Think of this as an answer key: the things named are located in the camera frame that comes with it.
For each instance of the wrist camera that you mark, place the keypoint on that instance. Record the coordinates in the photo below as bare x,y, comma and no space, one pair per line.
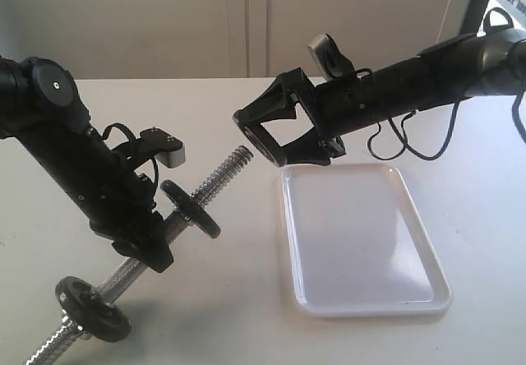
326,55
169,150

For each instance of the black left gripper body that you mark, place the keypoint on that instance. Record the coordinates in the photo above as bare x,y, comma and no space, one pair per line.
117,202

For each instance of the dark window frame post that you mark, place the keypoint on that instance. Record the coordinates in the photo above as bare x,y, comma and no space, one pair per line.
473,16

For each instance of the black rubber wheel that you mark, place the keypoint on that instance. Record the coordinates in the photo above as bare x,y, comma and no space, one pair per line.
190,208

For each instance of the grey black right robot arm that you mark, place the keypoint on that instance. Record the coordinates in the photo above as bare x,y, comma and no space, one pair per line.
461,68

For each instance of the chrome dumbbell bar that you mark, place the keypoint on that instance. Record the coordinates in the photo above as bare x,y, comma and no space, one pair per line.
114,286

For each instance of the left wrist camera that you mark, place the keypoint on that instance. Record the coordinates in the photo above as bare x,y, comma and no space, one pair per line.
169,150

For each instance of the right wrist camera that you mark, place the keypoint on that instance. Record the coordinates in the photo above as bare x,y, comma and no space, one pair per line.
326,55

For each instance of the chrome spinlock collar nut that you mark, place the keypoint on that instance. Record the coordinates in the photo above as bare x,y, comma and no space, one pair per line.
83,333

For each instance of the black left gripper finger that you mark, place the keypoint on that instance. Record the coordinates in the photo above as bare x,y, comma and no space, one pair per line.
128,247
155,252

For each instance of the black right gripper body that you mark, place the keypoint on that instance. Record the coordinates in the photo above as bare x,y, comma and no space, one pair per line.
334,108

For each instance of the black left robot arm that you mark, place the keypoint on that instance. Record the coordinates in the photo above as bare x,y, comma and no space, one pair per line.
41,107

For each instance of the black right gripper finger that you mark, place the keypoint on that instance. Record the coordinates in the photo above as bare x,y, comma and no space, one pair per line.
307,149
272,104

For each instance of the white plastic tray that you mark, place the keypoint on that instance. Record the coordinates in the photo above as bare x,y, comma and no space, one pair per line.
357,246

